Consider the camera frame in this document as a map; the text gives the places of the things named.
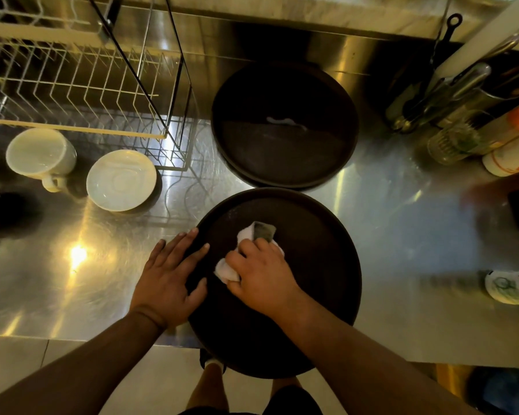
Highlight person's right hand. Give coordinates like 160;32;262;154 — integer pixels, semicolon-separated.
224;237;306;320

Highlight person's left hand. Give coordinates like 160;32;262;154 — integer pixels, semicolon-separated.
129;227;210;331

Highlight dark round tray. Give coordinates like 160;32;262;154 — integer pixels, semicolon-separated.
185;187;363;380
210;61;360;191

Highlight white saucer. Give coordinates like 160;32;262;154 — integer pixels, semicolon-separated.
85;149;159;213

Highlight wire dish rack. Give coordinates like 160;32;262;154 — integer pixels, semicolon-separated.
0;0;200;173

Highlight person's right forearm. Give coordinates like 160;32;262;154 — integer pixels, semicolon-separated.
272;291;481;415

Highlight person's left forearm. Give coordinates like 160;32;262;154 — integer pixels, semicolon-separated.
0;308;167;415

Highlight person's right leg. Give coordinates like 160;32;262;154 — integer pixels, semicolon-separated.
270;375;303;396

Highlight person's leg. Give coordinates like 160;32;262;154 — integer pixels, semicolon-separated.
270;375;303;396
185;363;230;412

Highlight person's left leg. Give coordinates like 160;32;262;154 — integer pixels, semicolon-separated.
185;363;230;412

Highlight black shoe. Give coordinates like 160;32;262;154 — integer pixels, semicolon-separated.
198;348;228;375

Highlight black shorts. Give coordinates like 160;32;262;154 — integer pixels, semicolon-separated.
177;384;324;415

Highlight patterned drinking glass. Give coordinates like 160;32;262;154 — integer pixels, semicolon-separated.
427;123;481;165

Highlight white bottle green cap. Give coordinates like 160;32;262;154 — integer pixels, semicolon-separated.
484;270;519;307

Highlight red orange bottle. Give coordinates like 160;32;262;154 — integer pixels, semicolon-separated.
462;170;519;203

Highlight metal utensil holder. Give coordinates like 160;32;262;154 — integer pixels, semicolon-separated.
385;60;519;134

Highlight dark blue container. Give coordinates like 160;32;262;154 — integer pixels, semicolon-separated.
467;367;519;415

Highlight white squeeze bottle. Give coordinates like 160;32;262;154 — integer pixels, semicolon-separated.
482;127;519;178

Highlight black loop handle utensil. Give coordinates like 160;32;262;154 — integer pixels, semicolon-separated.
415;12;464;113

